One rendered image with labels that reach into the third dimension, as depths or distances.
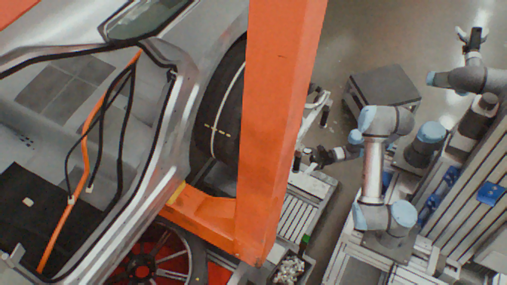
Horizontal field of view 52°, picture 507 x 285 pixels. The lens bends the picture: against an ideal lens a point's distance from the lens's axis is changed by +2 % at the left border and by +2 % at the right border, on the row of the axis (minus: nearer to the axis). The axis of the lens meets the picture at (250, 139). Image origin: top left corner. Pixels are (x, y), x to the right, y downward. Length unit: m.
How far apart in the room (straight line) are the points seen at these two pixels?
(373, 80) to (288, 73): 2.32
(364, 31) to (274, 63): 3.21
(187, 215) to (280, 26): 1.43
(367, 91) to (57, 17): 2.46
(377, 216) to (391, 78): 1.71
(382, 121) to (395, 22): 2.67
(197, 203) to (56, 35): 1.28
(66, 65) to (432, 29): 3.20
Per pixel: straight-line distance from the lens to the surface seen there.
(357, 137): 2.56
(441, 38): 4.79
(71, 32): 1.63
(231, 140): 2.47
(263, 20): 1.37
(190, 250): 2.68
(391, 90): 3.71
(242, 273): 2.76
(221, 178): 3.21
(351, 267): 3.06
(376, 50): 4.47
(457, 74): 2.36
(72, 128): 2.54
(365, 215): 2.25
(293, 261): 2.64
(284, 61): 1.42
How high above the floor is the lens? 2.95
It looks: 53 degrees down
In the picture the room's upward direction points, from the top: 5 degrees clockwise
